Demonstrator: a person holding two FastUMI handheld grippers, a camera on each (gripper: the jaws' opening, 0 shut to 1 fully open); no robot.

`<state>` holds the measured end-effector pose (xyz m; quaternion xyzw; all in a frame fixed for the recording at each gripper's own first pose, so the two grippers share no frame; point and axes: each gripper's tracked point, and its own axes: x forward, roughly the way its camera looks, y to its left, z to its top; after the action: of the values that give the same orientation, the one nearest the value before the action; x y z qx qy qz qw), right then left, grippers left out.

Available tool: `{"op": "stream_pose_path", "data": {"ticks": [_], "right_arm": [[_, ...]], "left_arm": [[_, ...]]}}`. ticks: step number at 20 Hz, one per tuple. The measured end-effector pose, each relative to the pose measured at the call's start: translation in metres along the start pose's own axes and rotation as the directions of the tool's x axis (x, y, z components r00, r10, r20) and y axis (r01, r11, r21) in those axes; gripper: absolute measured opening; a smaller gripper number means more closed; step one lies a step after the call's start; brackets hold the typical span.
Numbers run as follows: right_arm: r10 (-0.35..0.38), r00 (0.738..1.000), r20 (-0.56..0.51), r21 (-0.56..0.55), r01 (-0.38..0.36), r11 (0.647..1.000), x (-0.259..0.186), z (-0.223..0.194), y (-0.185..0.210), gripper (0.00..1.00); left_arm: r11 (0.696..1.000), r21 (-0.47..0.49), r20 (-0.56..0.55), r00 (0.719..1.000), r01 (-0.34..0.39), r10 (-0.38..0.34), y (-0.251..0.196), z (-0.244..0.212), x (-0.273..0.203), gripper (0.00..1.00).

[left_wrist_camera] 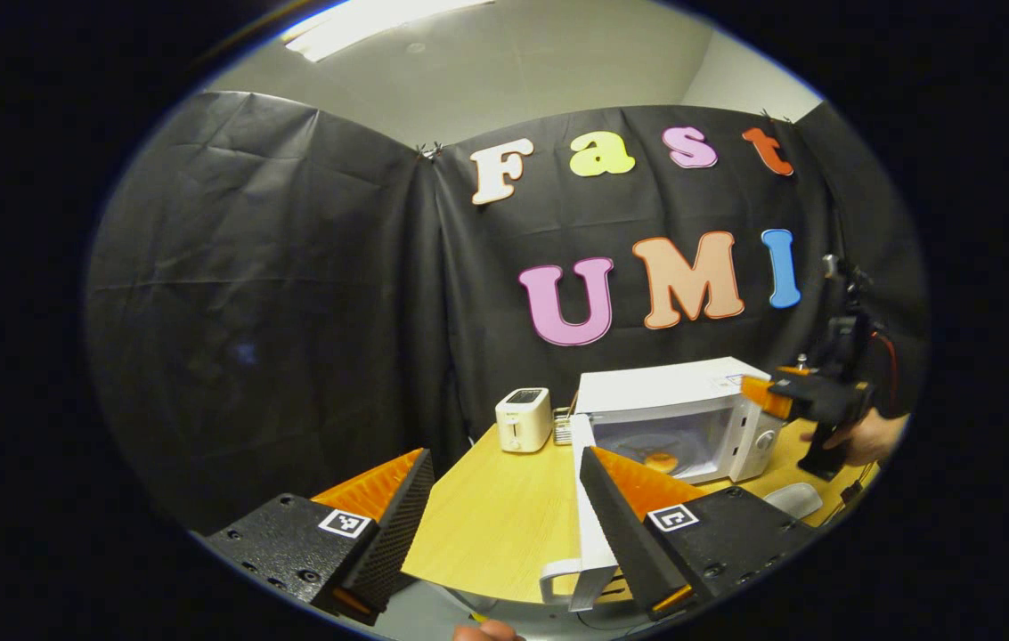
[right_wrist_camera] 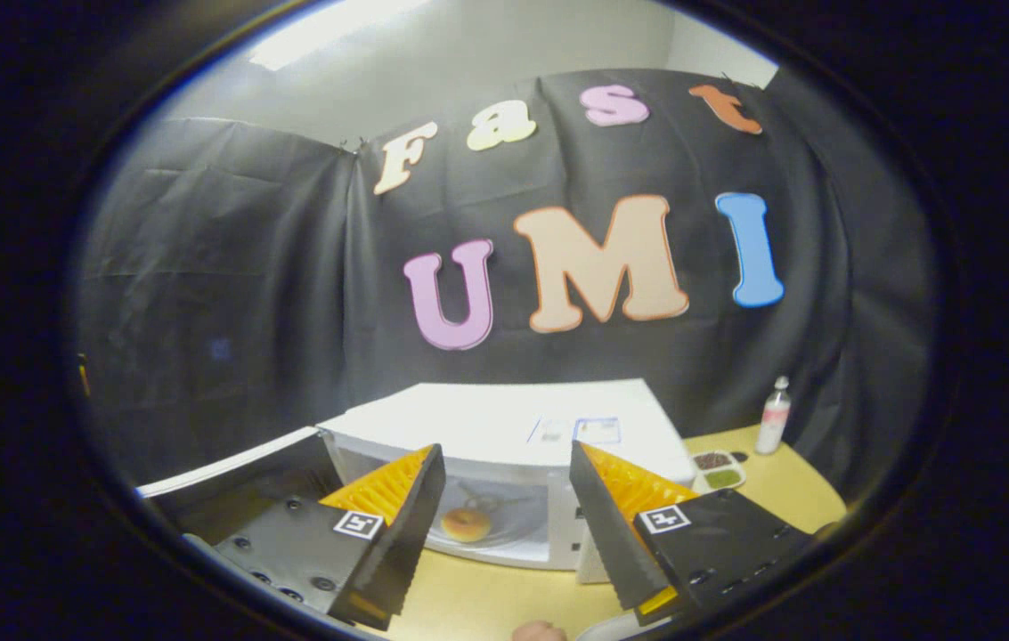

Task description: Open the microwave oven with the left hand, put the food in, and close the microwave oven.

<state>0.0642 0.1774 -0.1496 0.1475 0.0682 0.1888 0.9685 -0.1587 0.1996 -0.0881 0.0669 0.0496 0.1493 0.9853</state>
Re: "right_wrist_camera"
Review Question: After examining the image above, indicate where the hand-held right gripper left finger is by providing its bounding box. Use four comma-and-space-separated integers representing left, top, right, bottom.
215, 443, 448, 632

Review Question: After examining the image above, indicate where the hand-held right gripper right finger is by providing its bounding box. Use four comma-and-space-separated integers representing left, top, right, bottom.
569, 440, 813, 628

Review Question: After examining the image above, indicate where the round brown bun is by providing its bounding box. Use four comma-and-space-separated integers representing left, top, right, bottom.
441, 507, 494, 545

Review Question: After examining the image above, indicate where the white microwave oven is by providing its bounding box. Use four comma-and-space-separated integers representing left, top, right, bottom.
137, 378, 697, 585

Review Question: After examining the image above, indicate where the white square plate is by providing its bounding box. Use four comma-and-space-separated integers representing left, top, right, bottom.
575, 613, 652, 641

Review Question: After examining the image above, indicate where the divided white seasoning dish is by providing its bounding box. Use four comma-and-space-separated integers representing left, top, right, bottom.
691, 450, 747, 493

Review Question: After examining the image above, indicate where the small clear bottle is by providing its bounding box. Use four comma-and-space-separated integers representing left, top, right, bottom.
755, 376, 792, 455

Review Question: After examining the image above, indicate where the black backdrop cloth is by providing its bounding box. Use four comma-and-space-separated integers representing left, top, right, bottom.
72, 67, 941, 499

